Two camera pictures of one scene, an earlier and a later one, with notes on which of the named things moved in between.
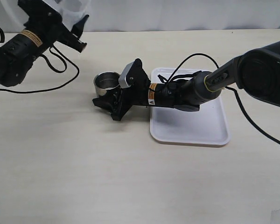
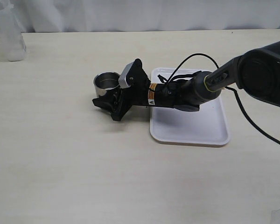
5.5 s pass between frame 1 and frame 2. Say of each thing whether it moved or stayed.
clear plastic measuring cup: moved
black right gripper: stayed
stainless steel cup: stayed
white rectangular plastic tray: stayed
